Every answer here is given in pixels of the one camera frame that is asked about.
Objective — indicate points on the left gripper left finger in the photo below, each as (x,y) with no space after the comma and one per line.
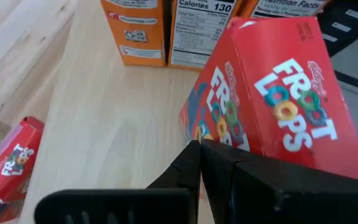
(120,205)

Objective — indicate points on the black slotted rack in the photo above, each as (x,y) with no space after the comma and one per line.
(353,31)

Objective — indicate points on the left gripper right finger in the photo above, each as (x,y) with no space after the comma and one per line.
(291,196)

